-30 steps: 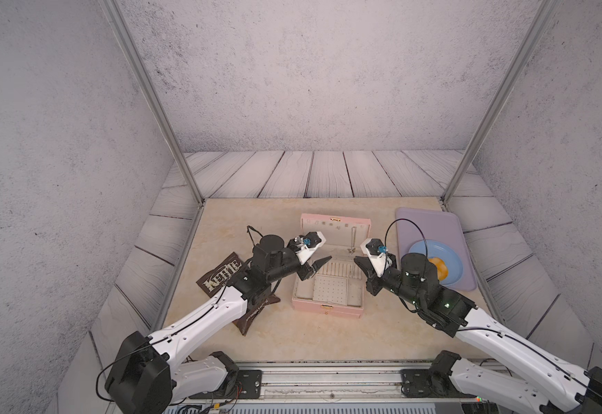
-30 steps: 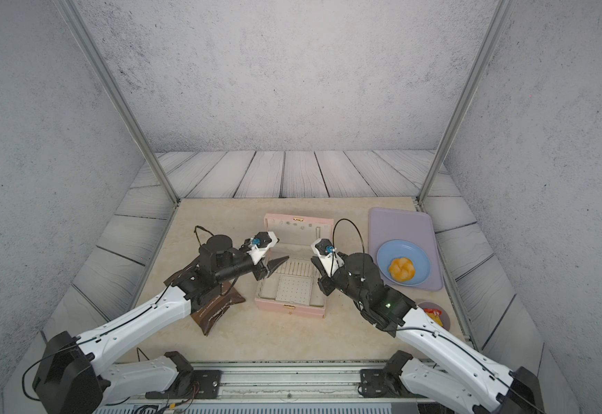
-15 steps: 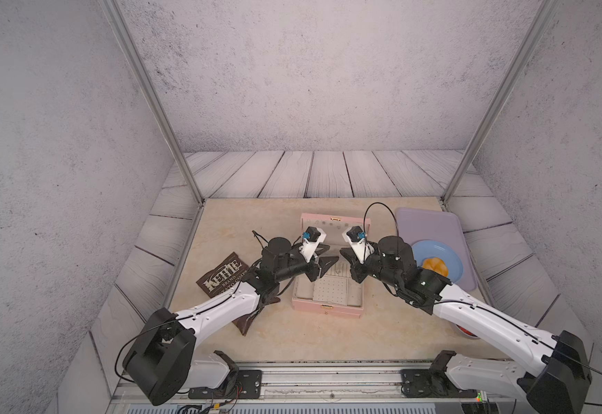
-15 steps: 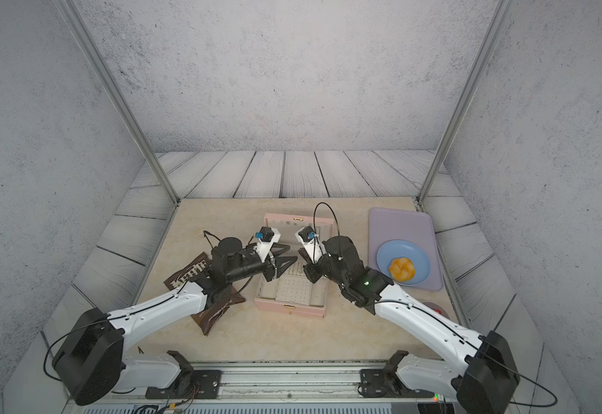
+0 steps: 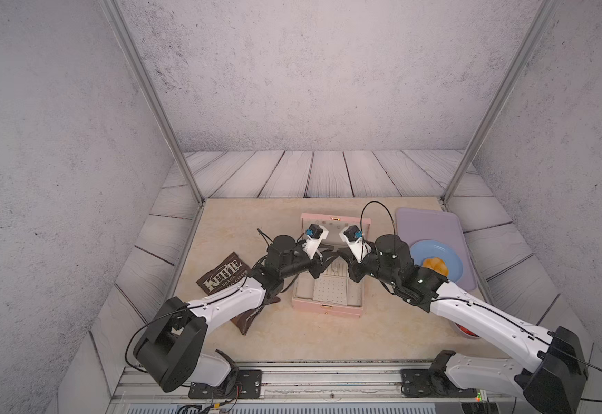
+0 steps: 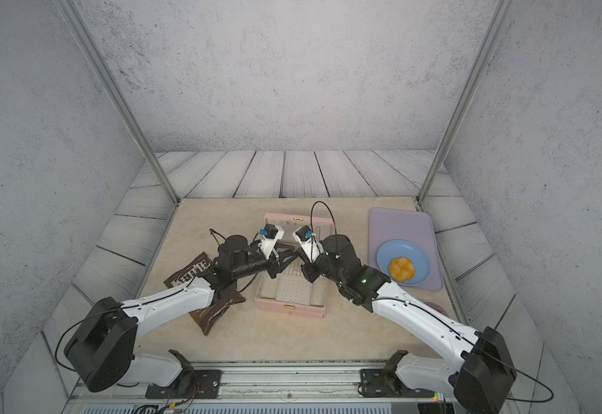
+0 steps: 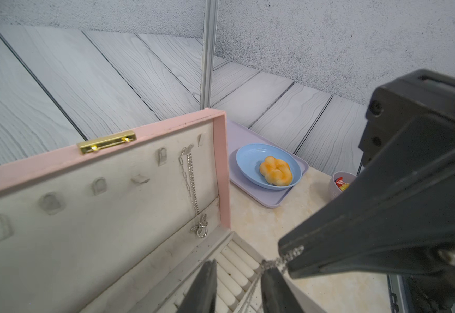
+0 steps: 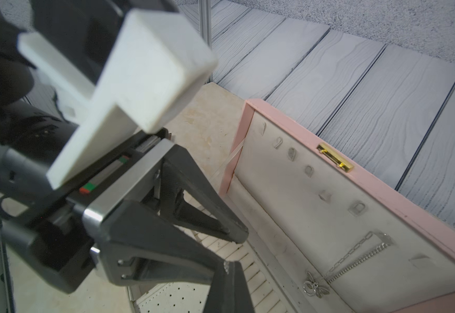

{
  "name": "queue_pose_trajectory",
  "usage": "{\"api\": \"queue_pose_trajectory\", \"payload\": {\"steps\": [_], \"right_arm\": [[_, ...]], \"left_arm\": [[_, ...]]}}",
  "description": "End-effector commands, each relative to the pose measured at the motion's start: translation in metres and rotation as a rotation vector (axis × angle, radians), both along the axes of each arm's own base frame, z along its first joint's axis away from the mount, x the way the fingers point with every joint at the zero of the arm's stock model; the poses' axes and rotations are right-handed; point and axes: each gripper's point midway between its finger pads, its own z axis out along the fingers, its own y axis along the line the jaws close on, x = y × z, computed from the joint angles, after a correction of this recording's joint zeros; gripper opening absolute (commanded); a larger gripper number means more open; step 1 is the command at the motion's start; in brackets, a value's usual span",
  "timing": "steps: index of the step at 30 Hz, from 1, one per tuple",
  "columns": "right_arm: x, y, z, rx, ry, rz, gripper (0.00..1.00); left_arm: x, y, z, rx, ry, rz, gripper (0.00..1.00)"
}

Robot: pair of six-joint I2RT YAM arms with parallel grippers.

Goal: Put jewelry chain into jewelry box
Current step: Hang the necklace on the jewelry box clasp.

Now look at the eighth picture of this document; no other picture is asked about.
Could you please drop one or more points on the pink jewelry box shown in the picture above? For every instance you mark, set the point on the pink jewelry box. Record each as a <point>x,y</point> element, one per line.
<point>325,235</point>

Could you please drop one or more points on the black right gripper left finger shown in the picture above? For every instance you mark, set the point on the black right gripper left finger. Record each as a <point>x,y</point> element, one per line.
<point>221,294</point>

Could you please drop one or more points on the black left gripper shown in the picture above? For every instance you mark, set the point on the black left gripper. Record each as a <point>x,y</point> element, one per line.
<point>131,245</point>

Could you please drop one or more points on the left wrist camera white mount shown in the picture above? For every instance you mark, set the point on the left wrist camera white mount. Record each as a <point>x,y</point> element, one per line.
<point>157,65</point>

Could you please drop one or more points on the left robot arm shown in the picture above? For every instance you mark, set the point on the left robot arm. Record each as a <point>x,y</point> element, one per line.
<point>33,130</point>

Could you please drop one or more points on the silver left frame post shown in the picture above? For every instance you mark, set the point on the silver left frame post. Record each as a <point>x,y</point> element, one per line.
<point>205,18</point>

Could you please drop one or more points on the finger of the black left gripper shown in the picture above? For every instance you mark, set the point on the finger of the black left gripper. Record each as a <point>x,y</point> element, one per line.
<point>188,200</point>

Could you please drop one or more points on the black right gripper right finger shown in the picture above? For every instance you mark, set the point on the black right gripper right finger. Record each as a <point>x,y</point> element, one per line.
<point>242,299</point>

